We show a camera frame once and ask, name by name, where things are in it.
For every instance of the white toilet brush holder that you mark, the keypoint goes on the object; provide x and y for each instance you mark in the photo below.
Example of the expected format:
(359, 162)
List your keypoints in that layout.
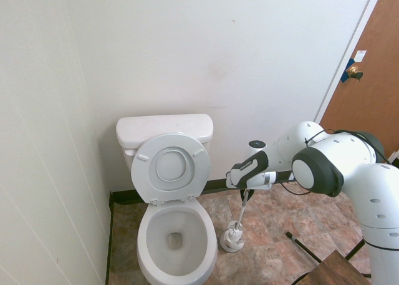
(232, 247)

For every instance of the white door frame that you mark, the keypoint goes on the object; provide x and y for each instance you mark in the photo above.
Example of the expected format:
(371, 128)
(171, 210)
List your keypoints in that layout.
(343, 63)

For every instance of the white flat panel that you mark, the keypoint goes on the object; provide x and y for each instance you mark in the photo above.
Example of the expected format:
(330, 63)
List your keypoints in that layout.
(394, 157)

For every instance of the white paper label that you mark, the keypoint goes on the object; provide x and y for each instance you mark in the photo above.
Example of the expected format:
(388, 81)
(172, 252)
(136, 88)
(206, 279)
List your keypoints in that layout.
(360, 56)

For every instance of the white ceramic toilet bowl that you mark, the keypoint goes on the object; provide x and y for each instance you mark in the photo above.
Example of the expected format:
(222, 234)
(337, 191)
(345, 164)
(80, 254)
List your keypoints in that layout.
(205, 254)

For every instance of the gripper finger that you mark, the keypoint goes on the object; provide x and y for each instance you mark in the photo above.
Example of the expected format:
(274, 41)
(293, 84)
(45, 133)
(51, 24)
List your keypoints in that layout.
(242, 192)
(248, 191)

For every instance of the brass door knob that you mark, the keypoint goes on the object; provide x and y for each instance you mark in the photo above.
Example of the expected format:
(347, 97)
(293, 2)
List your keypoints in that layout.
(353, 70)

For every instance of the brown wooden table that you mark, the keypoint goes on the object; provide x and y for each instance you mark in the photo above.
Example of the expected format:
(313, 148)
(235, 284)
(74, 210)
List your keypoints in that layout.
(336, 269)

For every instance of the white toilet tank lid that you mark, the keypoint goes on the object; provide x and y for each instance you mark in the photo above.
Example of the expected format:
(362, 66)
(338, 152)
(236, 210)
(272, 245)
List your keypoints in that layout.
(162, 126)

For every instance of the black baseboard behind toilet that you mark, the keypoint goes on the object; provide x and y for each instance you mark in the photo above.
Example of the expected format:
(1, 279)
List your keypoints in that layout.
(127, 197)

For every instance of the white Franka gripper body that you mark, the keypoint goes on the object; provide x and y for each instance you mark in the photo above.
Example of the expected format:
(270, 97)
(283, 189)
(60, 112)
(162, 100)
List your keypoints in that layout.
(249, 165)

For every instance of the white toilet brush grey grip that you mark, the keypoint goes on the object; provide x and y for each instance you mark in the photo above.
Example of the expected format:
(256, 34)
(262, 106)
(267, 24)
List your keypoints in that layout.
(241, 213)

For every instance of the brown wooden door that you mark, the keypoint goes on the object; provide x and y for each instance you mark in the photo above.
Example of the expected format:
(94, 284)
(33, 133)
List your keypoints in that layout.
(368, 88)

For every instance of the black baseboard beside toilet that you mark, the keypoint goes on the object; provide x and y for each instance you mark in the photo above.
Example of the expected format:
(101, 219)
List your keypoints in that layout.
(109, 241)

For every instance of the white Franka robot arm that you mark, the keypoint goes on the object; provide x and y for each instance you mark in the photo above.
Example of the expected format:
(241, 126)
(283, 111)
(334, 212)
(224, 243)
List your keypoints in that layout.
(374, 188)

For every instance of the blue tape strip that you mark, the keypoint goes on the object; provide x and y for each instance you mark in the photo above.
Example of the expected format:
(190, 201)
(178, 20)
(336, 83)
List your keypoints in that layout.
(346, 76)

